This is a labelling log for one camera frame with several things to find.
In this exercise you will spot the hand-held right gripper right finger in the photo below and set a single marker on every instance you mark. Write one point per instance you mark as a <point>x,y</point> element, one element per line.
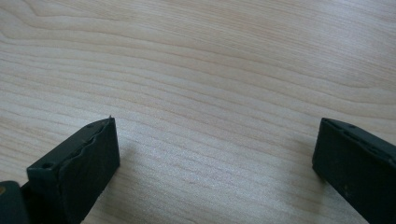
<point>358,165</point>

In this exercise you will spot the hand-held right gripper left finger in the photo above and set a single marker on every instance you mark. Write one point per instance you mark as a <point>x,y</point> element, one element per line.
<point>81,168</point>

